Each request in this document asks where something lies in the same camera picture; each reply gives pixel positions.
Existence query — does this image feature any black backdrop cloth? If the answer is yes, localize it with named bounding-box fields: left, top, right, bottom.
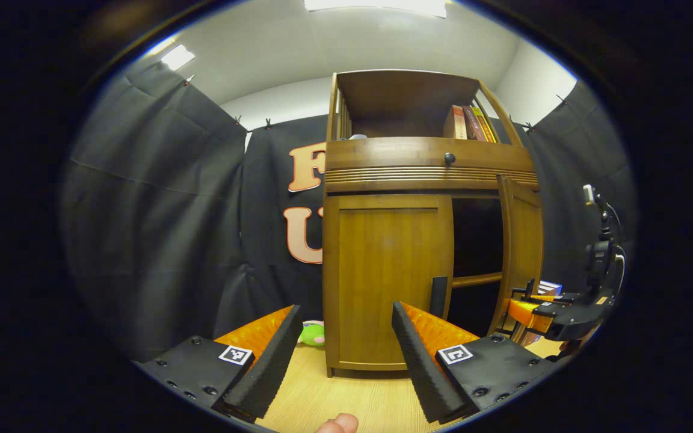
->
left=61, top=57, right=639, bottom=361

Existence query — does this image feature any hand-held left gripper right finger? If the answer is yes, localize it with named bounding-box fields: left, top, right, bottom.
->
left=391, top=301, right=558, bottom=425

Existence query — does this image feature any brown book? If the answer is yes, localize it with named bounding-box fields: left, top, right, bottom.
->
left=462, top=106, right=487, bottom=142

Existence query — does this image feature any large ceiling light panel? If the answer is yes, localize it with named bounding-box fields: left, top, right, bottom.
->
left=304, top=0, right=447, bottom=17

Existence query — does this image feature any green plush toy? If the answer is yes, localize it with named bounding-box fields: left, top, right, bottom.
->
left=297, top=321, right=326, bottom=348

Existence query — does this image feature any wooden cabinet door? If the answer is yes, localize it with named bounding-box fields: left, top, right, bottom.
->
left=322, top=194, right=455, bottom=370
left=488, top=174, right=544, bottom=337

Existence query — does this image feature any black left door handle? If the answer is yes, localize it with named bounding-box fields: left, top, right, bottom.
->
left=430, top=276, right=448, bottom=319

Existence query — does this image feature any wooden inner cabinet shelf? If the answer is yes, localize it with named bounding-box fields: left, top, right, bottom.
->
left=452, top=272, right=504, bottom=288

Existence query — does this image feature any small ceiling light panel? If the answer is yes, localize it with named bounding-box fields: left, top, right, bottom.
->
left=160, top=45, right=196, bottom=71

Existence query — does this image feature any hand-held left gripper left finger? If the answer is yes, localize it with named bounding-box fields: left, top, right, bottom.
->
left=136, top=304, right=303, bottom=423

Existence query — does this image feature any yellow book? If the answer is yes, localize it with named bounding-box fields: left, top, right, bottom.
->
left=472, top=106, right=497, bottom=144

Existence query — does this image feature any wooden double-door shoe cabinet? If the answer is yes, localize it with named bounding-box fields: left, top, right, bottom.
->
left=321, top=69, right=544, bottom=378

